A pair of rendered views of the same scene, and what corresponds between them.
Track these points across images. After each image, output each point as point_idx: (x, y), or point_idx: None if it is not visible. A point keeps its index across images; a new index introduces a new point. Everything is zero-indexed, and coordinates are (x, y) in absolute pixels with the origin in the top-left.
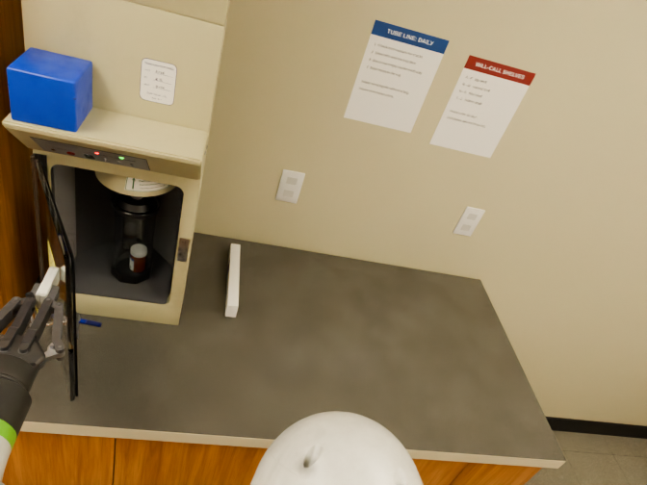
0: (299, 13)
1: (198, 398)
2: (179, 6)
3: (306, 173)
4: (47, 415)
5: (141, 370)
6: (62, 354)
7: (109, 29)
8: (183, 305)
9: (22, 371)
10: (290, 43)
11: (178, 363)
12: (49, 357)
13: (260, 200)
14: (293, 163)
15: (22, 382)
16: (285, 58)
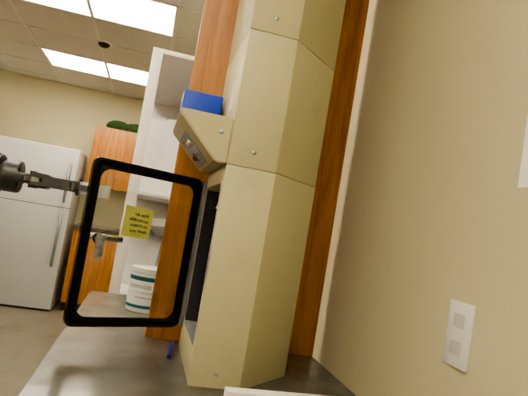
0: (467, 75)
1: (76, 389)
2: (244, 33)
3: (478, 307)
4: (62, 342)
5: (115, 368)
6: (30, 177)
7: (232, 73)
8: (222, 390)
9: (11, 164)
10: (460, 113)
11: (129, 383)
12: (27, 177)
13: (429, 362)
14: (463, 287)
15: (4, 165)
16: (456, 132)
